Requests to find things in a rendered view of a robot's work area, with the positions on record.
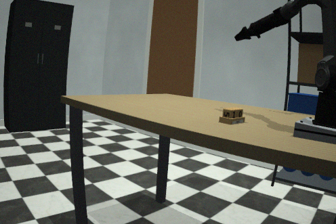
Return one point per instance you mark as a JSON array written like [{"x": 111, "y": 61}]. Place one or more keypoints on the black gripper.
[{"x": 255, "y": 29}]

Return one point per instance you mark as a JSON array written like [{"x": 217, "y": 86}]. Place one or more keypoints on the tan wooden digit cube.
[
  {"x": 239, "y": 112},
  {"x": 229, "y": 113}
]

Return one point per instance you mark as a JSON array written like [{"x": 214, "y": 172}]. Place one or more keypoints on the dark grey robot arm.
[{"x": 325, "y": 77}]

